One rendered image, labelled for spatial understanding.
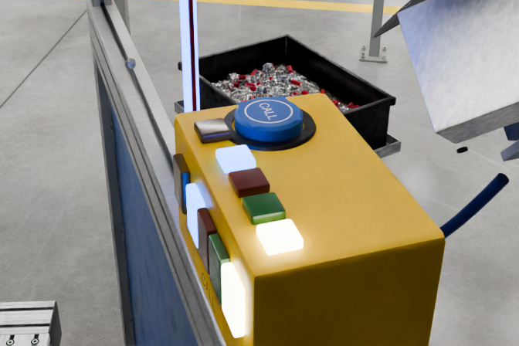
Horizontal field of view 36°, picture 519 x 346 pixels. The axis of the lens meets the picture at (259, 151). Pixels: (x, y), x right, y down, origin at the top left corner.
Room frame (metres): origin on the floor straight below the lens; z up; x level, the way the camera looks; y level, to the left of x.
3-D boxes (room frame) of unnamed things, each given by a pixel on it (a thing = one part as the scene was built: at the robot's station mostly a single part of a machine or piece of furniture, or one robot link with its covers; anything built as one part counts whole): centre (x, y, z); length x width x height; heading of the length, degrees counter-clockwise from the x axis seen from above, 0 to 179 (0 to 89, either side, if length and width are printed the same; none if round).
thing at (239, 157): (0.37, 0.01, 1.08); 0.02 x 0.02 x 0.01; 18
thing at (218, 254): (0.32, 0.02, 1.04); 0.02 x 0.01 x 0.03; 18
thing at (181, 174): (0.39, 0.05, 1.04); 0.02 x 0.01 x 0.03; 18
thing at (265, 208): (0.32, 0.00, 1.08); 0.02 x 0.02 x 0.01; 18
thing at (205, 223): (0.34, 0.03, 1.04); 0.02 x 0.01 x 0.03; 18
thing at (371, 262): (0.37, -0.02, 1.02); 0.16 x 0.10 x 0.11; 18
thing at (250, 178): (0.35, 0.01, 1.08); 0.02 x 0.02 x 0.01; 18
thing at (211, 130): (0.40, 0.03, 1.08); 0.02 x 0.02 x 0.01; 18
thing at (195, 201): (0.36, 0.03, 1.04); 0.02 x 0.01 x 0.03; 18
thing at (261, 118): (0.41, -0.01, 1.08); 0.04 x 0.04 x 0.02
